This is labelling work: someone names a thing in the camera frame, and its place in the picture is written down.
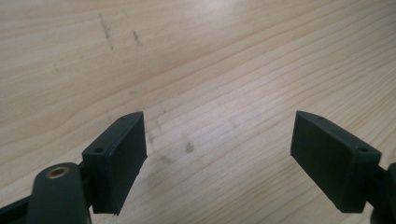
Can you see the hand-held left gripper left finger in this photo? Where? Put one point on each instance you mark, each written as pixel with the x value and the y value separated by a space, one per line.
pixel 116 161

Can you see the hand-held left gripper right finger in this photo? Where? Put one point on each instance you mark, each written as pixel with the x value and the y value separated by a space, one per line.
pixel 330 161

